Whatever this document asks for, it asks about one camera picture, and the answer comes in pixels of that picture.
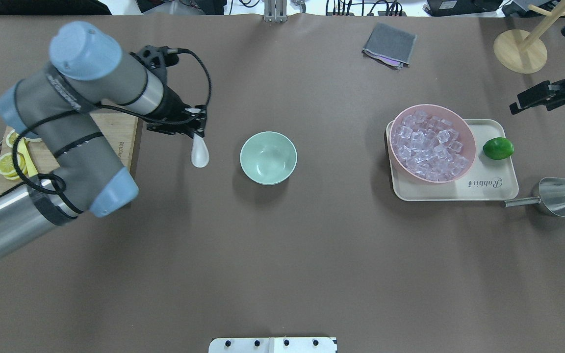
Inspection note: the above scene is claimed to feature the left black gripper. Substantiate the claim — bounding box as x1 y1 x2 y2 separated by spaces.
146 101 208 138

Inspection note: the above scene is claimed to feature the white ceramic spoon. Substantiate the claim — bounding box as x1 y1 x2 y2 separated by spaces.
191 134 210 168

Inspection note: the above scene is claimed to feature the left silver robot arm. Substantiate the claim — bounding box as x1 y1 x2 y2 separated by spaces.
0 22 210 259

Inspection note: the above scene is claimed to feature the mint green bowl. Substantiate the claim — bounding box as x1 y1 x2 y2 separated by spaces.
239 131 298 186

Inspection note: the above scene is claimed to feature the steel ice scoop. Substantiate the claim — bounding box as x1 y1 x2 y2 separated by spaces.
501 177 565 217

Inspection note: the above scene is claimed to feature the pink bowl of ice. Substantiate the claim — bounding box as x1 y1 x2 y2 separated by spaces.
385 104 477 184

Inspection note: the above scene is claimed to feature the wooden cutting board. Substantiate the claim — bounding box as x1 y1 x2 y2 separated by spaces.
0 113 143 195

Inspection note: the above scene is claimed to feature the wooden mug tree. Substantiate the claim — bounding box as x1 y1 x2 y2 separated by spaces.
493 0 565 74

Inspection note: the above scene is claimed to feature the green lime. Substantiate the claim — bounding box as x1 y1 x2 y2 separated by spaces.
483 137 515 160

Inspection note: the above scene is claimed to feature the beige serving tray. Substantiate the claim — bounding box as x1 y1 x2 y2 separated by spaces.
390 119 519 202

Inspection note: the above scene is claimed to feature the yellow plastic knife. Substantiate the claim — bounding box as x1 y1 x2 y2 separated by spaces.
17 138 38 177

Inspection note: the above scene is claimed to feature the lemon slice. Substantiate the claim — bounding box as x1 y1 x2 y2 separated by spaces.
4 129 19 149
0 152 27 180

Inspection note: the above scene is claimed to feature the grey folded cloth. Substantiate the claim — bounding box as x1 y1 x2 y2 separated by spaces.
361 23 417 70

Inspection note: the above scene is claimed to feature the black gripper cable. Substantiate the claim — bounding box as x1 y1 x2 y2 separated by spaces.
12 47 212 216

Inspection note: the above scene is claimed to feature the aluminium frame post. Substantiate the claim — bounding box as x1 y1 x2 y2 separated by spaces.
262 0 288 23

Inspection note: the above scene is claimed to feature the white camera stand base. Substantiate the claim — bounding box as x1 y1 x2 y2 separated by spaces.
208 337 338 353

